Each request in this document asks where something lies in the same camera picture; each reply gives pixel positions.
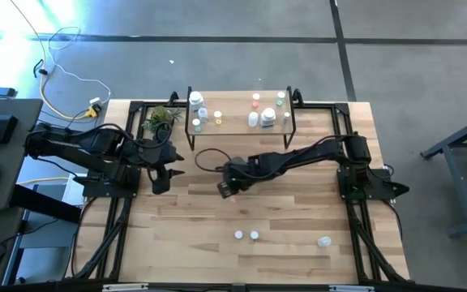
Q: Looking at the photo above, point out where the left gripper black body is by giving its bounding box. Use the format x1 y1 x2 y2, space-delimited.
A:
134 140 178 195

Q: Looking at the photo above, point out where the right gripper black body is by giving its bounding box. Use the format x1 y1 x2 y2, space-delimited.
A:
221 157 263 191

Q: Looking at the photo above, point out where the wooden shelf with black legs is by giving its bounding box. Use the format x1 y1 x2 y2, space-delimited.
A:
184 85 298 152

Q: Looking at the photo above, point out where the potted green plant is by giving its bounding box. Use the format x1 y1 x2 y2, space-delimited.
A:
141 105 182 135

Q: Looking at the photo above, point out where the black desk beam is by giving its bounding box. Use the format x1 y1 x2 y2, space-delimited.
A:
9 184 83 224

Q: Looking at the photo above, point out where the grey floor box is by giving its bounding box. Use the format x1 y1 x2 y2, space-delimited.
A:
14 182 84 251

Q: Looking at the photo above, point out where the grey desk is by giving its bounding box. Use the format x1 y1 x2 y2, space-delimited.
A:
0 98 44 214

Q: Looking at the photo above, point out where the blue-grey metal table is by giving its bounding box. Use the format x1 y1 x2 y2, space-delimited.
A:
419 109 467 238

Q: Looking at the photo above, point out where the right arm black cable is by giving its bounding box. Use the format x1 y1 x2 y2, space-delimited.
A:
194 147 229 174

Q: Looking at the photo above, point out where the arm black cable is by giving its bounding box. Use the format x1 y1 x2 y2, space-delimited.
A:
194 147 229 174
71 120 176 151

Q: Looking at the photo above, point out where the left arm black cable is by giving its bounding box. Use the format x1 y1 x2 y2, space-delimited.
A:
71 120 176 151

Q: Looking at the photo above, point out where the black metal table frame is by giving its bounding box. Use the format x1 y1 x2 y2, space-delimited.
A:
65 91 411 285

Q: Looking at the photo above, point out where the white floor cable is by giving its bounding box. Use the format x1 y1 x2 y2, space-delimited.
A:
45 26 113 105

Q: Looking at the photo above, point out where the silver frame bracket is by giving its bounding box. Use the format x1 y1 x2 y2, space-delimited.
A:
329 285 375 292
102 283 149 292

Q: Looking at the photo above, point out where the yellow floor cable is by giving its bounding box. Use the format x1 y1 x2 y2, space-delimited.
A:
9 0 96 122

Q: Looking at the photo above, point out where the short black floor cable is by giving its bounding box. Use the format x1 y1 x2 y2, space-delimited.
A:
32 58 50 79

